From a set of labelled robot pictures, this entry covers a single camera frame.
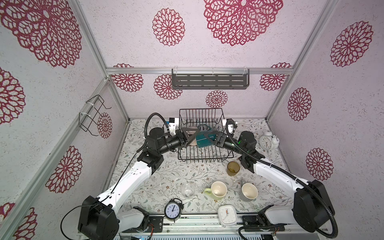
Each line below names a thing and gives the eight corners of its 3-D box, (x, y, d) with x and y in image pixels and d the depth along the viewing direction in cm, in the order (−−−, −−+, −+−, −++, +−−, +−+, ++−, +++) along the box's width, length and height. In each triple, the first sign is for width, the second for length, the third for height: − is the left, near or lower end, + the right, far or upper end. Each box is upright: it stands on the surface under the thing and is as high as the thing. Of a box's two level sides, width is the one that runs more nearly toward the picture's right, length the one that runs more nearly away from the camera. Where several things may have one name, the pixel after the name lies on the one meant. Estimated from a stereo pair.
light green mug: (212, 206, 81) (215, 201, 73) (204, 194, 85) (206, 188, 77) (226, 196, 85) (230, 189, 77) (218, 185, 89) (220, 178, 81)
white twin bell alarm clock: (268, 154, 102) (276, 143, 92) (257, 143, 108) (263, 132, 98) (273, 151, 104) (282, 140, 94) (262, 140, 109) (269, 129, 100)
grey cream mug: (239, 204, 82) (244, 198, 74) (236, 187, 88) (240, 180, 80) (253, 203, 82) (260, 198, 74) (249, 187, 88) (255, 180, 80)
